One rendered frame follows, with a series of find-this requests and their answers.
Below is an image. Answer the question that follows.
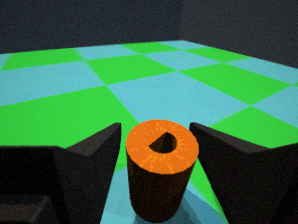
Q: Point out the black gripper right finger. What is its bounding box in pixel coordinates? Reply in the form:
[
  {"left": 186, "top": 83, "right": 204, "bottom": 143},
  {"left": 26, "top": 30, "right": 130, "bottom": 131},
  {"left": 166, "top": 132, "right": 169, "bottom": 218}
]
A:
[{"left": 189, "top": 122, "right": 298, "bottom": 224}]

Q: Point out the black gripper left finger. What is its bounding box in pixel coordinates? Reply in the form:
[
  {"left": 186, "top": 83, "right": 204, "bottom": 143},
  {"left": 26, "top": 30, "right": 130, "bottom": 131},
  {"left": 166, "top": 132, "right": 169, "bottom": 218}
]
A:
[{"left": 0, "top": 122, "right": 122, "bottom": 224}]

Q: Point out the orange cylindrical knob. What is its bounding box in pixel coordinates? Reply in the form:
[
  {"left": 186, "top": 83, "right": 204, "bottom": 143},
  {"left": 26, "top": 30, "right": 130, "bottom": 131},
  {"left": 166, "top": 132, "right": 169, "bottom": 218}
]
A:
[{"left": 125, "top": 119, "right": 199, "bottom": 223}]

